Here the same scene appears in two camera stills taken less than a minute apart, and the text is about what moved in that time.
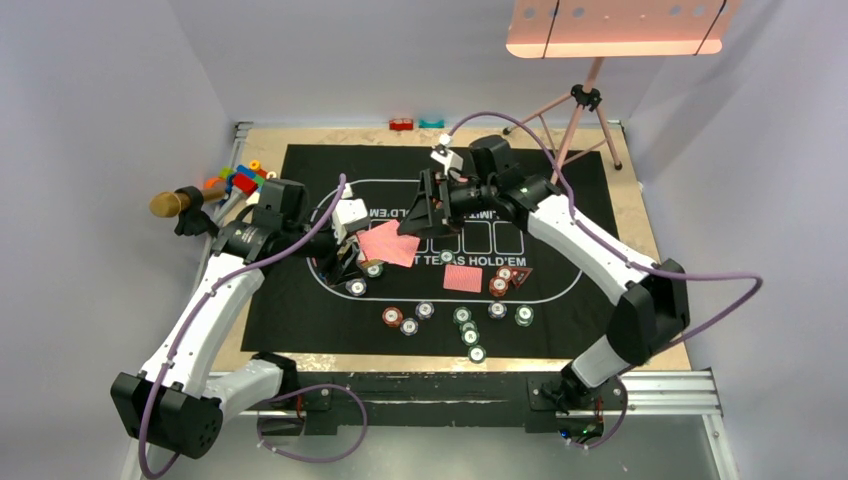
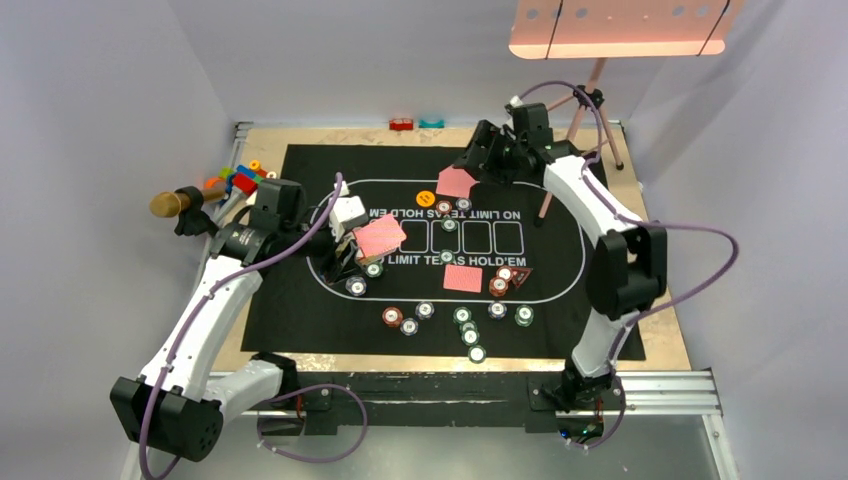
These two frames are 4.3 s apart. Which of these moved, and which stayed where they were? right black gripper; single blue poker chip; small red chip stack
Moved: right black gripper
Stayed: single blue poker chip; small red chip stack
